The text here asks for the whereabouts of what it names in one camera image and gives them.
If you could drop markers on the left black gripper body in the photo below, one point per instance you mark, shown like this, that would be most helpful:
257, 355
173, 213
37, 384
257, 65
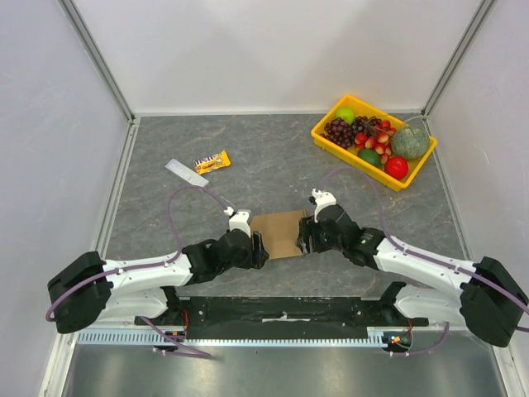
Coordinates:
255, 260

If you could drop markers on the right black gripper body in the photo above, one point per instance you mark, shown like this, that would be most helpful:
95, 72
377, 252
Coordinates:
307, 236

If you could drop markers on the brown cardboard box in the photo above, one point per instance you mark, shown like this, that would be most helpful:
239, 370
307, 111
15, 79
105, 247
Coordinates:
279, 232

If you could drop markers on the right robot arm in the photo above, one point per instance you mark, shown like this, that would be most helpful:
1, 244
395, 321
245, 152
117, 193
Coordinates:
371, 247

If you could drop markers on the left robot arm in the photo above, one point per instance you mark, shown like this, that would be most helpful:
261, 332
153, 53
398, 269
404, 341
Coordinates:
91, 289

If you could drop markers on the dark green lime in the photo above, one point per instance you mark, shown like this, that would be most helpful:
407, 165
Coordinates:
370, 156

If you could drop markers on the yellow candy packet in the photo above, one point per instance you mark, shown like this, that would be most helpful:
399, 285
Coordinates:
212, 162

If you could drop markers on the purple grape bunch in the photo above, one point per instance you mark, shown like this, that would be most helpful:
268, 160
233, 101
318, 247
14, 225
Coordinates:
354, 135

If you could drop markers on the red apple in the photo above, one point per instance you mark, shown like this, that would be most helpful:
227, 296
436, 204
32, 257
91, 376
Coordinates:
396, 167

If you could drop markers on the red strawberry cluster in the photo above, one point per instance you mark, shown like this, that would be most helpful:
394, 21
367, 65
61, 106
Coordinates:
382, 143

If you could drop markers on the light green apple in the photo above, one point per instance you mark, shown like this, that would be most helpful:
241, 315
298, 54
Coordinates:
346, 114

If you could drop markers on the green netted melon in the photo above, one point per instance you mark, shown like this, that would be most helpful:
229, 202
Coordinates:
410, 142

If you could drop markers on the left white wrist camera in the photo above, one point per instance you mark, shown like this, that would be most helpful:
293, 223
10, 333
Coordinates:
238, 220

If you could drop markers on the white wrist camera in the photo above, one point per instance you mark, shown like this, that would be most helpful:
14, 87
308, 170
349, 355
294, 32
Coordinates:
238, 220
321, 199

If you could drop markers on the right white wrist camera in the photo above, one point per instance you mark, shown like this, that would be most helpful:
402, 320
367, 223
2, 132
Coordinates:
321, 199

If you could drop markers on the aluminium frame rail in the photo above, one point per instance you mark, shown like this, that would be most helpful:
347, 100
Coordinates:
475, 308

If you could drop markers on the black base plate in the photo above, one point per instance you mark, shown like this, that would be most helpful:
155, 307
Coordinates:
208, 311

